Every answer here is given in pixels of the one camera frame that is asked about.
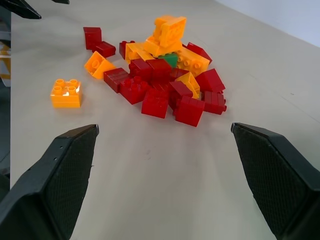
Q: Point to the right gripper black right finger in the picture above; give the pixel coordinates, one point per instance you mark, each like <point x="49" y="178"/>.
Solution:
<point x="280" y="180"/>

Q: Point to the green plastic building brick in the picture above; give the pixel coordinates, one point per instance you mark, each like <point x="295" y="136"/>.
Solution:
<point x="170" y="60"/>

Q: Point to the yellow studded plastic building brick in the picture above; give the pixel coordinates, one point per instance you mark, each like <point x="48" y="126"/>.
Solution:
<point x="193" y="63"/>

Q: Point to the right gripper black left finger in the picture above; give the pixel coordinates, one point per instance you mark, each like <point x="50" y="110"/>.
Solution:
<point x="45" y="190"/>

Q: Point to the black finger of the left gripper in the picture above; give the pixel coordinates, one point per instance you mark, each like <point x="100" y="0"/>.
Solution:
<point x="61" y="1"/>
<point x="25" y="9"/>

